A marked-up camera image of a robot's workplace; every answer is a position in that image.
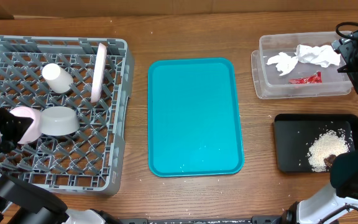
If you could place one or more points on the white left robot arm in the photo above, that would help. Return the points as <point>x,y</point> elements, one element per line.
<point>36,205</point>

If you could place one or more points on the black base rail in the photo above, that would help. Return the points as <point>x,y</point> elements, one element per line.
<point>259,219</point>

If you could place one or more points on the white napkin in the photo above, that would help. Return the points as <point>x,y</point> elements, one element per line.
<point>324,56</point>

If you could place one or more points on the clear plastic bin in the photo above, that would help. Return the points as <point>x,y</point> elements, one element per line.
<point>270,85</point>

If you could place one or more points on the teal plastic tray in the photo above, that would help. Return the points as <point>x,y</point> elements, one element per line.
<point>193,120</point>

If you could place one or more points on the brown food piece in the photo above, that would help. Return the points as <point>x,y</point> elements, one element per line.
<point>328,161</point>

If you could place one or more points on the red snack wrapper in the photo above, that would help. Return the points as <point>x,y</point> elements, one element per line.
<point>316,78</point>

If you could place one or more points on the black plastic tray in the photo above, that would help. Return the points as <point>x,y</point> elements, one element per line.
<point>291,129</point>

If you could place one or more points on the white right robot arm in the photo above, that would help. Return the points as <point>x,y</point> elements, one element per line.
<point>340,195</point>

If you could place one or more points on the pile of white rice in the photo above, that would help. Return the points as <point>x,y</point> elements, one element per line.
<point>313,152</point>

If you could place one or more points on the pale green cup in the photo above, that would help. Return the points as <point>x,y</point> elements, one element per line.
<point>57,78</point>

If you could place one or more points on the pink small bowl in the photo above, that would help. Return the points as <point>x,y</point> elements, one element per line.
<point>33,131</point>

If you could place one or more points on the grey plastic dish rack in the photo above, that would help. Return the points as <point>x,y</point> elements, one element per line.
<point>88,161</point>

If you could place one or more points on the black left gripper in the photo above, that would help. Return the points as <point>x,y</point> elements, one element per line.
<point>18,127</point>

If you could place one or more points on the white round plate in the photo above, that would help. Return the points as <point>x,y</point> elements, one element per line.
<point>98,74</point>

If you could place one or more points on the grey bowl with rice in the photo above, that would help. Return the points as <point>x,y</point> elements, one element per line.
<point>58,121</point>

